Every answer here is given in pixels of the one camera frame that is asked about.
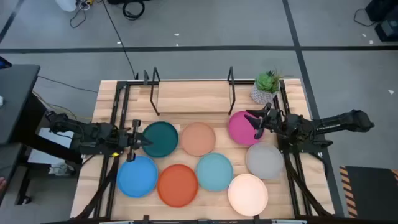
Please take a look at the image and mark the dark green plate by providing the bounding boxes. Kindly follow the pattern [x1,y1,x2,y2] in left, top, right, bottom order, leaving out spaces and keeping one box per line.
[141,121,180,159]

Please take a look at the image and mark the tan brown plate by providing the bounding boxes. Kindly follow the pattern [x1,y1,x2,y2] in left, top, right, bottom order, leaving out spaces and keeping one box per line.
[180,121,216,157]

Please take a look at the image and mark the orange plate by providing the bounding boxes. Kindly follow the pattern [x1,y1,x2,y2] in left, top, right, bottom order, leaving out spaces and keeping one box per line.
[156,164,199,208]

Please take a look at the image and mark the black desk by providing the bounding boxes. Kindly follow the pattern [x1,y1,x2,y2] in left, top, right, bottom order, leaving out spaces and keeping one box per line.
[0,64,83,206]

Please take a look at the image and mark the black aluminium table frame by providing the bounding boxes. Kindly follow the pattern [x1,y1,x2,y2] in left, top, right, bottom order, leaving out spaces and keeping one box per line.
[70,79,335,224]

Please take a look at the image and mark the yellow cable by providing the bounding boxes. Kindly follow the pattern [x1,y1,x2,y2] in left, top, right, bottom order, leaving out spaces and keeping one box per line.
[32,90,94,121]

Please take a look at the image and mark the bright blue plate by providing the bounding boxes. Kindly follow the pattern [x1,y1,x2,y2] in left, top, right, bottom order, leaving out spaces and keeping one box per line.
[116,155,159,198]

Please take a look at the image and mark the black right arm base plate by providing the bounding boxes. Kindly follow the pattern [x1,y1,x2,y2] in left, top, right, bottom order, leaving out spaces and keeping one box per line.
[276,136,333,156]

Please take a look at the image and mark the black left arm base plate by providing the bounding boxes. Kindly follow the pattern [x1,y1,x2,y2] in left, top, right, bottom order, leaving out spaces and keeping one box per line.
[70,136,125,156]

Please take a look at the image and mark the pale peach plate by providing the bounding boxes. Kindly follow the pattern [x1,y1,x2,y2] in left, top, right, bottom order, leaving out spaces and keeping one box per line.
[227,173,269,217]

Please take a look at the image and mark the thin looped black cable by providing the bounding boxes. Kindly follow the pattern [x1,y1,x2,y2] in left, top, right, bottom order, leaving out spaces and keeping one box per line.
[68,2,91,29]

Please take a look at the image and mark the blue object on desk edge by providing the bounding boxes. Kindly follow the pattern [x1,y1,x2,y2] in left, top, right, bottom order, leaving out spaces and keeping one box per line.
[0,55,12,70]

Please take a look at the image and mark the black mat with hazard stripes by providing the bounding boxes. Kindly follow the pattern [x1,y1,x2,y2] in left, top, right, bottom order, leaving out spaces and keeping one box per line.
[338,166,398,219]

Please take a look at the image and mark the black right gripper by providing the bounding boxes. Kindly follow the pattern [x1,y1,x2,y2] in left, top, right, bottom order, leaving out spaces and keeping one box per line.
[243,102,289,140]

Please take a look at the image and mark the clear plastic bottle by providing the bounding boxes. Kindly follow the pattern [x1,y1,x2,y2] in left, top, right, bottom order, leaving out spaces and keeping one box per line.
[49,161,75,177]

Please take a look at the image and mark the black cable at equipment box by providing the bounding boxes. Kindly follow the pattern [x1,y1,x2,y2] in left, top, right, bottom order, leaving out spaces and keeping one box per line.
[353,7,377,27]

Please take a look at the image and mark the black case with grey top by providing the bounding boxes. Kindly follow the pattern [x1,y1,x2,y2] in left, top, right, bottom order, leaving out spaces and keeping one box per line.
[374,18,398,43]

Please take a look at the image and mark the white container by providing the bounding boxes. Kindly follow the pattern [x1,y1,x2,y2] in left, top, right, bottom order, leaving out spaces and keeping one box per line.
[55,0,78,12]

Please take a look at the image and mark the grey plate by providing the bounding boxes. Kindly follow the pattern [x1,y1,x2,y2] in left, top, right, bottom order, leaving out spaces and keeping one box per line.
[245,142,284,180]

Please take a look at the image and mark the light teal plate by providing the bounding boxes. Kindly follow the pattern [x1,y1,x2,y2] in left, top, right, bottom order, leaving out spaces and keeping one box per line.
[195,152,234,192]

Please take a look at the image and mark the thin dark floor cable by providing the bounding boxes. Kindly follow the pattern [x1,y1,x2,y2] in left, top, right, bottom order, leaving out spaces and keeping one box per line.
[37,75,99,94]

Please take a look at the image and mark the black wire dish rack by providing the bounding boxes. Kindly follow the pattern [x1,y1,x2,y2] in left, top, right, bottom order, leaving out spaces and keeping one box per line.
[142,66,236,116]

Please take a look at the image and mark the white board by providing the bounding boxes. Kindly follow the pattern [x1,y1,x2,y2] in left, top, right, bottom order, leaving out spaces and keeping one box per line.
[27,127,75,165]

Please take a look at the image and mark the long black floor cable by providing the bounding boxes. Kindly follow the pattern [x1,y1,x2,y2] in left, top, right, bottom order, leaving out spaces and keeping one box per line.
[101,0,139,80]

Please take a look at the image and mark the black equipment box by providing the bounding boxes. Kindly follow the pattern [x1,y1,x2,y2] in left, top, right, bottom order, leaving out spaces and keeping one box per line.
[365,0,398,22]

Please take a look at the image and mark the coiled black cable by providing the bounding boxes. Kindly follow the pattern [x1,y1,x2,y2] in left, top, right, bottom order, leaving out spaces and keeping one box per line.
[122,0,146,21]

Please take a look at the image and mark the succulent in white pot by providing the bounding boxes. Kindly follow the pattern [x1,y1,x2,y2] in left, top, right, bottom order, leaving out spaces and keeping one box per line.
[250,67,292,106]

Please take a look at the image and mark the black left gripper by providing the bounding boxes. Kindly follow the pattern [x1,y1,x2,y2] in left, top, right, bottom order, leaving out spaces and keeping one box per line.
[116,119,154,162]

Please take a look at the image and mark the magenta plate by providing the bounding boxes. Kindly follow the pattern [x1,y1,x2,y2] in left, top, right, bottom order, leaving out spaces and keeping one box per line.
[227,110,265,147]

